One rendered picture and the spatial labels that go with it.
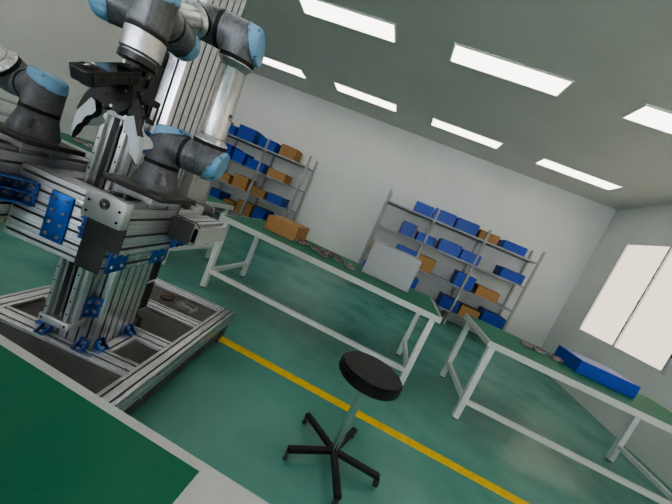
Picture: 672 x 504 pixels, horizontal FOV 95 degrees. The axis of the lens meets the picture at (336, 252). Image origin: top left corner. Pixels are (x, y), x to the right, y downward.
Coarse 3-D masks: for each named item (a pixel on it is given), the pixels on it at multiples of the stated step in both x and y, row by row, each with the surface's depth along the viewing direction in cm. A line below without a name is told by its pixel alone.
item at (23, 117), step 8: (24, 104) 107; (16, 112) 107; (24, 112) 108; (32, 112) 108; (40, 112) 109; (8, 120) 107; (16, 120) 107; (24, 120) 108; (32, 120) 109; (40, 120) 110; (48, 120) 112; (56, 120) 114; (16, 128) 107; (24, 128) 108; (32, 128) 110; (40, 128) 110; (48, 128) 112; (56, 128) 115; (32, 136) 109; (40, 136) 111; (48, 136) 112; (56, 136) 115
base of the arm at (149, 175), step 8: (144, 160) 108; (152, 160) 106; (144, 168) 107; (152, 168) 107; (160, 168) 108; (168, 168) 109; (136, 176) 106; (144, 176) 106; (152, 176) 107; (160, 176) 108; (168, 176) 110; (176, 176) 114; (144, 184) 106; (152, 184) 107; (160, 184) 109; (168, 184) 110; (176, 184) 114; (160, 192) 109; (168, 192) 111; (176, 192) 115
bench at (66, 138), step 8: (64, 136) 349; (72, 144) 320; (80, 144) 341; (88, 152) 316; (208, 200) 340; (216, 200) 366; (224, 208) 366; (232, 208) 383; (176, 248) 322; (184, 248) 335; (192, 248) 348; (200, 248) 363; (208, 248) 385; (208, 256) 386
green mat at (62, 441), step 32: (0, 352) 57; (0, 384) 51; (32, 384) 53; (0, 416) 46; (32, 416) 48; (64, 416) 50; (96, 416) 52; (0, 448) 42; (32, 448) 44; (64, 448) 46; (96, 448) 48; (128, 448) 50; (160, 448) 52; (0, 480) 39; (32, 480) 41; (64, 480) 42; (96, 480) 44; (128, 480) 45; (160, 480) 47
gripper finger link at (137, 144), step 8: (128, 120) 61; (128, 128) 61; (128, 136) 61; (136, 136) 61; (144, 136) 64; (128, 144) 61; (136, 144) 61; (144, 144) 64; (152, 144) 66; (136, 152) 62; (136, 160) 62
